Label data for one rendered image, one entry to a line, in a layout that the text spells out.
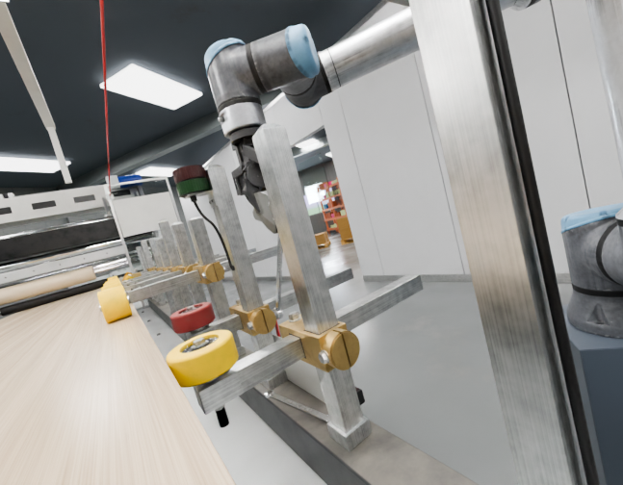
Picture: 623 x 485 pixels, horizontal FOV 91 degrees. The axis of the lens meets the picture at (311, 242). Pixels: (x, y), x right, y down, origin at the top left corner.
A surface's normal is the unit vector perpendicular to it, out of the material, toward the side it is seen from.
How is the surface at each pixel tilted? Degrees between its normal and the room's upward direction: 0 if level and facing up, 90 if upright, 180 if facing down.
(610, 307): 70
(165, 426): 0
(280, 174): 90
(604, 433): 90
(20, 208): 90
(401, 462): 0
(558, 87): 90
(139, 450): 0
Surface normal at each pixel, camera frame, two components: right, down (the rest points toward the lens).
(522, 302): -0.80, 0.26
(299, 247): 0.54, -0.07
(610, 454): -0.35, 0.18
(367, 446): -0.26, -0.96
